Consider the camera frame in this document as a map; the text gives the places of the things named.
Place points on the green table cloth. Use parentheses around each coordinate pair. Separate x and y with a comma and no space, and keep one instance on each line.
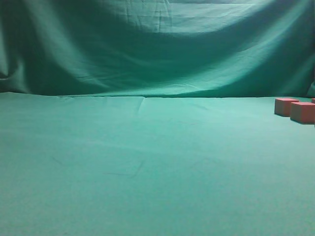
(135,166)

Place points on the green backdrop cloth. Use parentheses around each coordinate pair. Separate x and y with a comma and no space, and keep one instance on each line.
(158,48)

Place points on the pink cube back right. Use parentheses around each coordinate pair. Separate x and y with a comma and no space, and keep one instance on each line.
(282,106)

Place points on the pink cube front right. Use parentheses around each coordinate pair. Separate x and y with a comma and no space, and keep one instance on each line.
(302,112)

